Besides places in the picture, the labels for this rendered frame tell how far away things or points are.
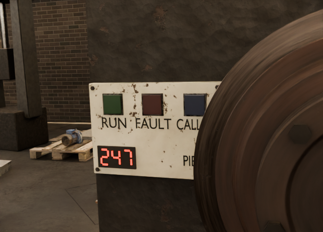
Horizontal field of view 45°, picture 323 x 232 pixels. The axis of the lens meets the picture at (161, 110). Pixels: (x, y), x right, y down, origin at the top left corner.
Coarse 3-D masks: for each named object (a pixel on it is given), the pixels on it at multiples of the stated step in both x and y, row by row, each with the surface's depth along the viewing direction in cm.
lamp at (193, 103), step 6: (186, 96) 70; (192, 96) 70; (198, 96) 69; (204, 96) 69; (186, 102) 70; (192, 102) 70; (198, 102) 69; (204, 102) 69; (186, 108) 70; (192, 108) 70; (198, 108) 70; (204, 108) 69; (186, 114) 70; (192, 114) 70; (198, 114) 70
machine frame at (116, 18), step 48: (96, 0) 75; (144, 0) 72; (192, 0) 70; (240, 0) 67; (288, 0) 65; (96, 48) 77; (144, 48) 74; (192, 48) 71; (240, 48) 68; (144, 192) 78; (192, 192) 75
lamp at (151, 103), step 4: (144, 96) 72; (148, 96) 72; (152, 96) 72; (156, 96) 72; (160, 96) 71; (144, 100) 72; (148, 100) 72; (152, 100) 72; (156, 100) 72; (160, 100) 72; (144, 104) 73; (148, 104) 72; (152, 104) 72; (156, 104) 72; (160, 104) 72; (144, 108) 73; (148, 108) 72; (152, 108) 72; (156, 108) 72; (160, 108) 72; (144, 112) 73; (148, 112) 73; (152, 112) 72; (156, 112) 72; (160, 112) 72
